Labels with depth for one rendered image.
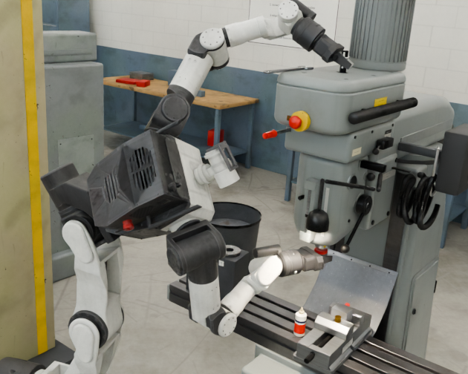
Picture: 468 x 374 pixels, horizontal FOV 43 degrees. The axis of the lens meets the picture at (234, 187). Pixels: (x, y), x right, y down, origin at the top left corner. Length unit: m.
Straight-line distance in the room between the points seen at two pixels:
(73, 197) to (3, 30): 1.36
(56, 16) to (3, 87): 5.88
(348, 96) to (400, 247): 0.85
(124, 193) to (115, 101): 7.50
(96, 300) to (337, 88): 1.02
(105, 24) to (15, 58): 6.12
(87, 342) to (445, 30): 4.99
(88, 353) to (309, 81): 1.13
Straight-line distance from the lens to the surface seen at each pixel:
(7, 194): 3.22
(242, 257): 2.33
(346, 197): 1.96
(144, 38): 8.58
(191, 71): 1.88
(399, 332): 2.58
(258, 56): 7.30
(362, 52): 2.09
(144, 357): 3.71
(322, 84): 1.74
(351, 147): 1.84
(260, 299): 2.42
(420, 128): 2.39
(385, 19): 2.07
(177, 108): 1.78
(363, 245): 2.47
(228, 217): 4.39
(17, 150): 3.19
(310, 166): 1.95
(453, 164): 2.06
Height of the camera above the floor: 2.12
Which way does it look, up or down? 18 degrees down
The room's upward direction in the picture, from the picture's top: 4 degrees clockwise
